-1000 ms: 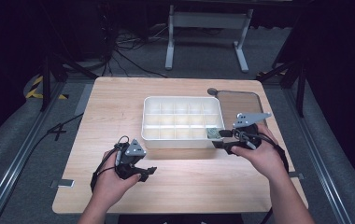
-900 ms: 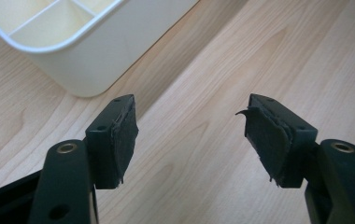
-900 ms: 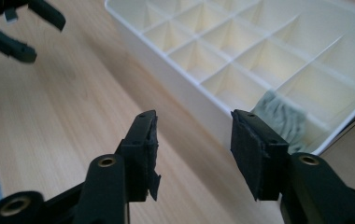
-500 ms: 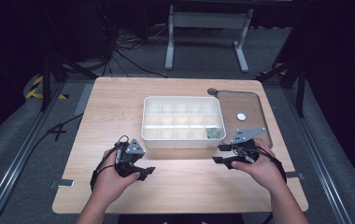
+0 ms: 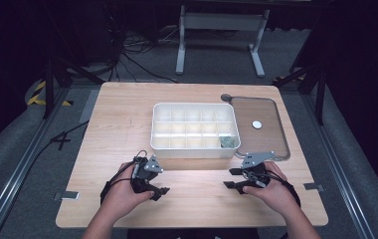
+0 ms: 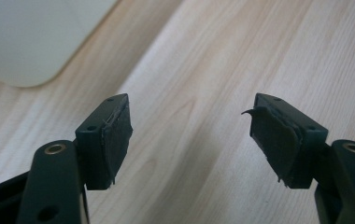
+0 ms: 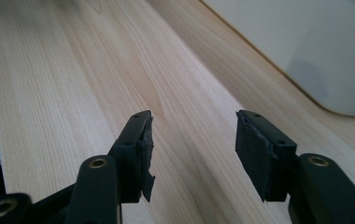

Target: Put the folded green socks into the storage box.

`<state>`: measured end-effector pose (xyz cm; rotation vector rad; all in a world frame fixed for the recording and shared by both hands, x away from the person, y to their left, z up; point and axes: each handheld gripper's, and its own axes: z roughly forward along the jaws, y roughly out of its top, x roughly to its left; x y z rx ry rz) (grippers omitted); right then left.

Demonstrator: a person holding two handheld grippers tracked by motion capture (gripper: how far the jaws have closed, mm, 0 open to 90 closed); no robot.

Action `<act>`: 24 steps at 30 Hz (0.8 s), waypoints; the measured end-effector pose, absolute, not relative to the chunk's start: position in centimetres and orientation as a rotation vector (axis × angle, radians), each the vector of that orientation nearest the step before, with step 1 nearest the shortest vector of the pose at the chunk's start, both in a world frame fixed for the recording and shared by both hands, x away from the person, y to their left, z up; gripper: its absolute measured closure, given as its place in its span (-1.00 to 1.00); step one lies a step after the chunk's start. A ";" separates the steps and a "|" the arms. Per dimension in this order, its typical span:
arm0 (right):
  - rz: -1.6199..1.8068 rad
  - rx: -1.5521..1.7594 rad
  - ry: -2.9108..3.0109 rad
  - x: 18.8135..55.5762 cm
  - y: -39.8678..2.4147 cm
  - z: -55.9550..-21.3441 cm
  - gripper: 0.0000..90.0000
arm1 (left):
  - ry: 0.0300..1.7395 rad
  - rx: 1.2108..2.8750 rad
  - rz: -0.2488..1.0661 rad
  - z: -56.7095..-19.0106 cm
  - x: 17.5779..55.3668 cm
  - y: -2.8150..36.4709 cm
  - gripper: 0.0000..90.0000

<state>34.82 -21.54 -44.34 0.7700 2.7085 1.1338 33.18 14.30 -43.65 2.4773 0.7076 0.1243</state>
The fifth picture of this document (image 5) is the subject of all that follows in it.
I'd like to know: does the black metal stand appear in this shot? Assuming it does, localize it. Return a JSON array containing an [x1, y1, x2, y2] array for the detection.
[[272, 63, 328, 126], [42, 54, 105, 120]]

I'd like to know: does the black floor cable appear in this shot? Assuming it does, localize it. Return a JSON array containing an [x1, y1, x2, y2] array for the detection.
[[17, 119, 91, 187]]

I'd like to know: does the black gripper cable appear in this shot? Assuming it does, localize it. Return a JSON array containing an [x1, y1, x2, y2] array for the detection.
[[243, 167, 302, 208], [99, 149, 149, 206]]

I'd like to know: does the person's left hand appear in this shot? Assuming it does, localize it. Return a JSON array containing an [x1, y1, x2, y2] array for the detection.
[[100, 161, 155, 221]]

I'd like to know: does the bundle of black floor cables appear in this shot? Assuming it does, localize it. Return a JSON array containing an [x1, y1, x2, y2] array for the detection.
[[105, 19, 180, 85]]

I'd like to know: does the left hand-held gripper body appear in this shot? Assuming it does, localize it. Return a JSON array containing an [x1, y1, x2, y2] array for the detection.
[[130, 154, 164, 195]]

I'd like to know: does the silver tape strip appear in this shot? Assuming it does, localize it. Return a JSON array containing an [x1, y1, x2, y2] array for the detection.
[[53, 190, 81, 202], [302, 181, 326, 193]]

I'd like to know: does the grey-green sock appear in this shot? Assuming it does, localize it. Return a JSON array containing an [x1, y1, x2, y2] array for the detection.
[[219, 135, 236, 149]]

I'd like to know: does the aluminium floor rail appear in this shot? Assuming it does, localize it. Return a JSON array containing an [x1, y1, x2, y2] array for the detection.
[[0, 85, 74, 239], [299, 93, 378, 239]]

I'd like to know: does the white divided storage box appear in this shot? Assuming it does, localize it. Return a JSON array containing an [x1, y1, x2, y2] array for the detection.
[[149, 102, 242, 160]]

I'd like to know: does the grey metal table frame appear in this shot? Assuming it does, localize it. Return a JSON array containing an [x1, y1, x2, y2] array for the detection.
[[175, 4, 272, 79]]

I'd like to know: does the person's right hand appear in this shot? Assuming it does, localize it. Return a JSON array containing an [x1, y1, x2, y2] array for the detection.
[[242, 160, 299, 215]]

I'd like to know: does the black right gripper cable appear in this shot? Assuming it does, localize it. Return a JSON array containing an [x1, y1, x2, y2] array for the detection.
[[243, 167, 302, 208]]

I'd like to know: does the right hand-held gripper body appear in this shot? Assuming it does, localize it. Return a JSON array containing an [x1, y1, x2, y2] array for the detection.
[[240, 150, 276, 195]]

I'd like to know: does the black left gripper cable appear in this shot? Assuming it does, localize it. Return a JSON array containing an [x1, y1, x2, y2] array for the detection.
[[99, 149, 149, 206]]

